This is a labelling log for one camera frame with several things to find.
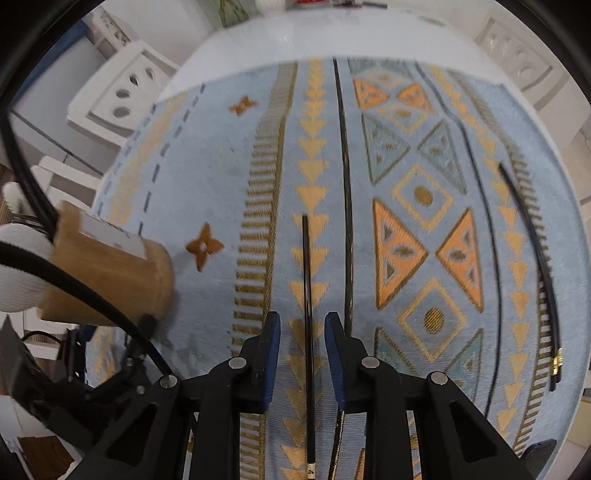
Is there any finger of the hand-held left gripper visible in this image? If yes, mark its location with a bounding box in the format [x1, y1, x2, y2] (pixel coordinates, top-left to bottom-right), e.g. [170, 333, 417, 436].
[122, 313, 160, 384]

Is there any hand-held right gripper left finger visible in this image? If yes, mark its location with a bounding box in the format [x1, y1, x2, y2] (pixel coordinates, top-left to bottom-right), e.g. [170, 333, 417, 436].
[67, 311, 282, 480]

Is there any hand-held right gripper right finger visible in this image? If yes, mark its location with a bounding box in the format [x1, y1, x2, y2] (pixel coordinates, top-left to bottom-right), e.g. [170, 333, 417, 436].
[323, 311, 539, 480]

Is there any wooden utensil holder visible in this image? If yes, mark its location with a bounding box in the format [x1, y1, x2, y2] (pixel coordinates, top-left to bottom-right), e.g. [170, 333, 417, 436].
[39, 200, 176, 326]

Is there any black chopstick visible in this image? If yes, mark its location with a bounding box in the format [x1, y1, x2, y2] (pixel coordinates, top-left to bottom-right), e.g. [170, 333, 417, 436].
[498, 162, 565, 392]
[301, 213, 317, 477]
[0, 115, 58, 232]
[9, 138, 63, 229]

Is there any white dining chair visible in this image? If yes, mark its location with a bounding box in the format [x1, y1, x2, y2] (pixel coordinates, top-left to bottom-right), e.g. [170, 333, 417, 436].
[475, 17, 555, 90]
[32, 156, 103, 208]
[67, 41, 181, 134]

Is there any patterned blue tablecloth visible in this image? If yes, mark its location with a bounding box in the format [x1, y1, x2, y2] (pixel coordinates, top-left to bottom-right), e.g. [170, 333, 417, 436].
[85, 58, 583, 480]

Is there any white shelf rack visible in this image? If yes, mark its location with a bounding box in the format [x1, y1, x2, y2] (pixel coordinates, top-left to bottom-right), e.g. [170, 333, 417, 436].
[95, 11, 132, 47]

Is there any glass vase with green plants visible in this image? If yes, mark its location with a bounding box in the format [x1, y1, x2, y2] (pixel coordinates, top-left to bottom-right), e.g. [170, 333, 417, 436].
[221, 0, 245, 26]

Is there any black cable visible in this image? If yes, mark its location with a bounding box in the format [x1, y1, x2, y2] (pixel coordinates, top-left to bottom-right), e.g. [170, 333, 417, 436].
[0, 241, 175, 376]

